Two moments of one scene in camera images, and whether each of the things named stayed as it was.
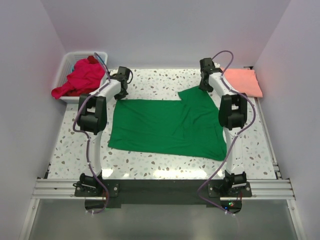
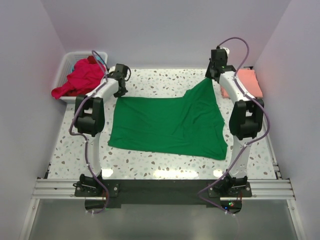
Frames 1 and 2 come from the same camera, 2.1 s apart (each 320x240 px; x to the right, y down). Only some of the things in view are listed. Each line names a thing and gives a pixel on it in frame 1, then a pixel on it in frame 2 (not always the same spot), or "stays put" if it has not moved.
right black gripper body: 203,85 → 210,66
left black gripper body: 121,95 stays put
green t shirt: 189,126 stays put
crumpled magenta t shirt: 85,78 stays put
